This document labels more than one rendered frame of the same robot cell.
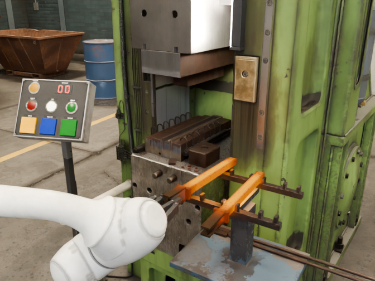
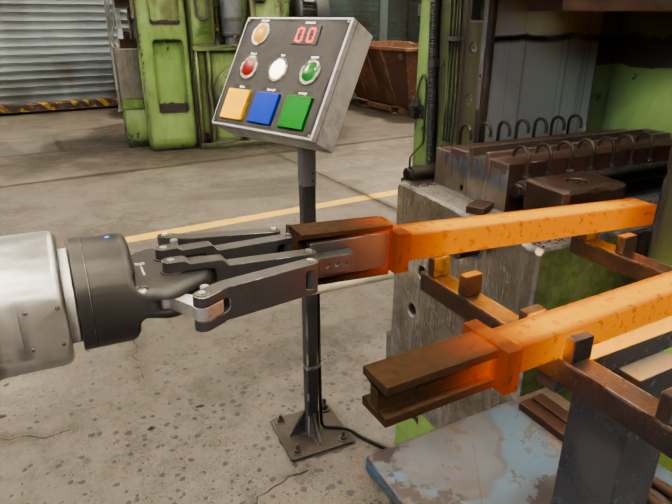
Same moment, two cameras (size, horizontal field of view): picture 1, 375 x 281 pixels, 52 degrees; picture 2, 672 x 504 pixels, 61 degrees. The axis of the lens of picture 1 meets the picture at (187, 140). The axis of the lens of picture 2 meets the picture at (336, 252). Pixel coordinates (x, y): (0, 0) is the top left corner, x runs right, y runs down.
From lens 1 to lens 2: 0.73 m
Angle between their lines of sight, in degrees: 28
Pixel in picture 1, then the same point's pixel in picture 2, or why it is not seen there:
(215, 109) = (655, 119)
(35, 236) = (282, 329)
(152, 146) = (449, 170)
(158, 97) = (500, 64)
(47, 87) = (281, 32)
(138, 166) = (407, 213)
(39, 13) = not seen: hidden behind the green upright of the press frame
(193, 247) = (454, 441)
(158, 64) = not seen: outside the picture
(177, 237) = (463, 402)
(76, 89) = (327, 35)
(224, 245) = (551, 468)
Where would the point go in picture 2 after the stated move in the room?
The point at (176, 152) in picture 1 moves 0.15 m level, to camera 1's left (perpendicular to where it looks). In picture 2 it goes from (495, 185) to (409, 173)
